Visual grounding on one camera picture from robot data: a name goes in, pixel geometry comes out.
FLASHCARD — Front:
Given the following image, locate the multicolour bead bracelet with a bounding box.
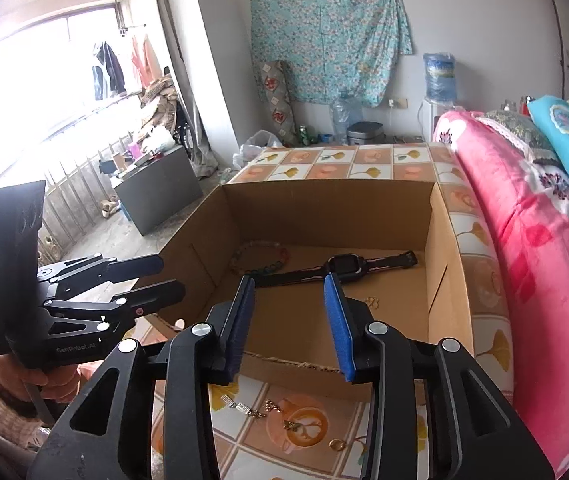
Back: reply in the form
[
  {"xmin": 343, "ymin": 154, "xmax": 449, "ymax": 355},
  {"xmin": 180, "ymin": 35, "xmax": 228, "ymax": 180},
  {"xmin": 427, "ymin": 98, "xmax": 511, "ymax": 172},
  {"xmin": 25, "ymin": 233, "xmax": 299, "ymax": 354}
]
[{"xmin": 229, "ymin": 238, "xmax": 292, "ymax": 276}]

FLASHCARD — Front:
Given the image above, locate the small gold flower charm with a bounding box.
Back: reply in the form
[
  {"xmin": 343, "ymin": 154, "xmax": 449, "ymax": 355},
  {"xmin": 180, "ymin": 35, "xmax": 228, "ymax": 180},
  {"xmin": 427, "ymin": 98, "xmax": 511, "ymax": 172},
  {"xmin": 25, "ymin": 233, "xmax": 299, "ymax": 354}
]
[{"xmin": 264, "ymin": 399, "xmax": 283, "ymax": 413}]

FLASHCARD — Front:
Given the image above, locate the gold butterfly charm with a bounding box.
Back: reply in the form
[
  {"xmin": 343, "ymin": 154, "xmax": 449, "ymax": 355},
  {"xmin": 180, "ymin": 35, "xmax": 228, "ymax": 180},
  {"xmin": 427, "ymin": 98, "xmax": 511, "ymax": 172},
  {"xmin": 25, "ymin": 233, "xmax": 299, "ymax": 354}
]
[{"xmin": 283, "ymin": 419, "xmax": 305, "ymax": 434}]

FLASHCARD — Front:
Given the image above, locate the pink purple smart watch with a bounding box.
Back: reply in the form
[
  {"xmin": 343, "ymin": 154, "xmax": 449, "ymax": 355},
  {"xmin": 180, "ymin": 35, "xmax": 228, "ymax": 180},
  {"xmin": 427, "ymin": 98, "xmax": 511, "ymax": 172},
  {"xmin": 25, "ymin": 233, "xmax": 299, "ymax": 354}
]
[{"xmin": 253, "ymin": 250, "xmax": 418, "ymax": 288}]

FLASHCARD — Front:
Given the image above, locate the gold heart pendant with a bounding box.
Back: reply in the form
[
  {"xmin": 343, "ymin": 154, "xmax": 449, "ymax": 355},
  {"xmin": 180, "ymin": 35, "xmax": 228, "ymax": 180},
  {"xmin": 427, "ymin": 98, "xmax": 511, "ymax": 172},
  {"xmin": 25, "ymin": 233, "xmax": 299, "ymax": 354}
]
[{"xmin": 365, "ymin": 297, "xmax": 380, "ymax": 310}]

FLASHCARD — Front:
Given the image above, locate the left hand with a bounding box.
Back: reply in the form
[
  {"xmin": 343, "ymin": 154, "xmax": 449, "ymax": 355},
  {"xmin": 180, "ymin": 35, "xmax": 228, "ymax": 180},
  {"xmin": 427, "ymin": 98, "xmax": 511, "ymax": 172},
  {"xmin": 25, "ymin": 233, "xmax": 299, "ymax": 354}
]
[{"xmin": 0, "ymin": 354, "xmax": 80, "ymax": 403}]

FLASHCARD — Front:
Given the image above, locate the metal balcony railing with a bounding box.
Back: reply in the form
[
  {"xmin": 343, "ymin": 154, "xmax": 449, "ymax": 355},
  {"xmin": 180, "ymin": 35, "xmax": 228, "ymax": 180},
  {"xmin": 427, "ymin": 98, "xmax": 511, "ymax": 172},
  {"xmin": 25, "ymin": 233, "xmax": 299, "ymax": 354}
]
[{"xmin": 0, "ymin": 129, "xmax": 142, "ymax": 311}]

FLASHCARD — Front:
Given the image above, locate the dark grey cabinet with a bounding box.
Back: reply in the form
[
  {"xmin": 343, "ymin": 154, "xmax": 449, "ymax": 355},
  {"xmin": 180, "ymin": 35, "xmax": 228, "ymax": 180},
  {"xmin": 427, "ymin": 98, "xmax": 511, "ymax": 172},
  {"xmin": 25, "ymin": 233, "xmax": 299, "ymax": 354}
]
[{"xmin": 112, "ymin": 146, "xmax": 203, "ymax": 235}]

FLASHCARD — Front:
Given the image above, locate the tiled pattern tablecloth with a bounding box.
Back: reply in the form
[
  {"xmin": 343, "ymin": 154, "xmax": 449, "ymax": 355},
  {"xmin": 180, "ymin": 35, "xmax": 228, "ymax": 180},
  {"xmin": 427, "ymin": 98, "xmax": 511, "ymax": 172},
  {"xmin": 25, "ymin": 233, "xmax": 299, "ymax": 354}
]
[{"xmin": 149, "ymin": 143, "xmax": 515, "ymax": 480}]

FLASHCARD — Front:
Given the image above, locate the white plastic bag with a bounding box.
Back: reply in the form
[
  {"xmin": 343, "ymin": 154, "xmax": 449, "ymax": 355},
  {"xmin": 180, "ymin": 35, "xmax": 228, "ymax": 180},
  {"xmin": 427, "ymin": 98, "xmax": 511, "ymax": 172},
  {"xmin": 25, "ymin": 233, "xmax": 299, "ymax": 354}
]
[{"xmin": 232, "ymin": 130, "xmax": 283, "ymax": 170}]

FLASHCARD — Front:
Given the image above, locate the pink floral blanket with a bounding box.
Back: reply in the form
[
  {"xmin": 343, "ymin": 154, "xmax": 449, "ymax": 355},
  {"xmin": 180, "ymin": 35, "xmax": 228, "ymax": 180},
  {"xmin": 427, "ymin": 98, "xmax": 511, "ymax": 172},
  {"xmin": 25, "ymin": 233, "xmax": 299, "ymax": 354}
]
[{"xmin": 433, "ymin": 110, "xmax": 569, "ymax": 479}]

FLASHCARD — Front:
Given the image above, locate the brown cardboard box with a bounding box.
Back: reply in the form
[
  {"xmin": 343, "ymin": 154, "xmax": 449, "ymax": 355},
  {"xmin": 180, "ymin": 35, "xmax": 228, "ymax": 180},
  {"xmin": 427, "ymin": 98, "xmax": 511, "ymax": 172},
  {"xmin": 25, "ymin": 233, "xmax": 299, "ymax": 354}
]
[{"xmin": 151, "ymin": 180, "xmax": 473, "ymax": 399}]

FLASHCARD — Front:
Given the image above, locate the rolled patterned mat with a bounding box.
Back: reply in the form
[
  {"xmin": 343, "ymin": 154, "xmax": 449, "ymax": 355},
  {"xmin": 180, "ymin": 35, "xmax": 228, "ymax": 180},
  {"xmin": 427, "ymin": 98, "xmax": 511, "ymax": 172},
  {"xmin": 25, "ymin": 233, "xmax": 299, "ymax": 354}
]
[{"xmin": 256, "ymin": 61, "xmax": 299, "ymax": 146}]

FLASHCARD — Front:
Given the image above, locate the white water dispenser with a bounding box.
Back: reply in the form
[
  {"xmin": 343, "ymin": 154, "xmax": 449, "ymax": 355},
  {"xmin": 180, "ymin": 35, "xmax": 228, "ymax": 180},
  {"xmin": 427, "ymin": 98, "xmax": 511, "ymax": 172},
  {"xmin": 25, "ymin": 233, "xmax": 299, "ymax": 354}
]
[{"xmin": 418, "ymin": 98, "xmax": 461, "ymax": 141}]

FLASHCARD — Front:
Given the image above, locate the blue water jug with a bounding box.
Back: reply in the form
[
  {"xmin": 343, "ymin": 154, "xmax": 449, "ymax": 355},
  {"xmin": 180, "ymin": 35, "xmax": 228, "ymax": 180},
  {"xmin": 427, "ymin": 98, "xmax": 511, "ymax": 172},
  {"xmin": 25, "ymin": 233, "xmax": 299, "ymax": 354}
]
[{"xmin": 423, "ymin": 52, "xmax": 458, "ymax": 104}]

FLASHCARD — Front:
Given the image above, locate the teal floral wall cloth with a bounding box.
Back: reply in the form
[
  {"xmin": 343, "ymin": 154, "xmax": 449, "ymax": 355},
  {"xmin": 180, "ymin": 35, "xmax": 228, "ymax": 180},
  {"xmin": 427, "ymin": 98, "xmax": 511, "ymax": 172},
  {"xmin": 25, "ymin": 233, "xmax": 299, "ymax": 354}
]
[{"xmin": 250, "ymin": 0, "xmax": 413, "ymax": 107}]

